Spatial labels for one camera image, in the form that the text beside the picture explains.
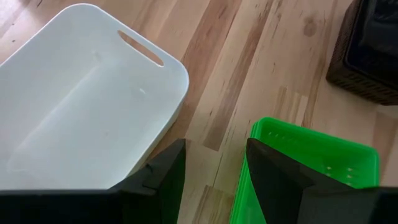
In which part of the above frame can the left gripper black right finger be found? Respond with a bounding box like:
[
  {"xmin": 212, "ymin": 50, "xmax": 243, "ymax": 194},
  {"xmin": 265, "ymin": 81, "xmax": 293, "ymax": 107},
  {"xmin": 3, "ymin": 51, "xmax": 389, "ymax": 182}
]
[{"xmin": 246, "ymin": 138, "xmax": 381, "ymax": 224}]

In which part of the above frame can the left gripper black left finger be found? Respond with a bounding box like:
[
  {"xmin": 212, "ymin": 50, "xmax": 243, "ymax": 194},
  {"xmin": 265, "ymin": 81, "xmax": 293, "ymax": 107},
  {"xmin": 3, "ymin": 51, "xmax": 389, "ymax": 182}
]
[{"xmin": 108, "ymin": 138, "xmax": 187, "ymax": 224}]

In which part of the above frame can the green plastic slotted basket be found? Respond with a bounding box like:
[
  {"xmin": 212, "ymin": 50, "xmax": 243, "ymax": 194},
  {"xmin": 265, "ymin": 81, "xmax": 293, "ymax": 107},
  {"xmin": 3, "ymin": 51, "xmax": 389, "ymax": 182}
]
[
  {"xmin": 229, "ymin": 124, "xmax": 259, "ymax": 224},
  {"xmin": 247, "ymin": 116, "xmax": 381, "ymax": 224}
]

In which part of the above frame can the black plastic slotted basket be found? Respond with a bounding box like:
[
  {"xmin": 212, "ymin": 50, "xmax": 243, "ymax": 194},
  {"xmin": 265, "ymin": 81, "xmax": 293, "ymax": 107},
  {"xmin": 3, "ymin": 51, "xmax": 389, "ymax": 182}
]
[
  {"xmin": 325, "ymin": 0, "xmax": 398, "ymax": 106},
  {"xmin": 343, "ymin": 0, "xmax": 398, "ymax": 91}
]

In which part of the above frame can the white plastic handled bin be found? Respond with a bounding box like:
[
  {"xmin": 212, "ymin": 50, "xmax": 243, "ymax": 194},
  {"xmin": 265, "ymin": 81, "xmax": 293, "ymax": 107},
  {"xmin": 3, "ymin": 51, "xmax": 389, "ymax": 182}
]
[{"xmin": 0, "ymin": 2, "xmax": 190, "ymax": 191}]

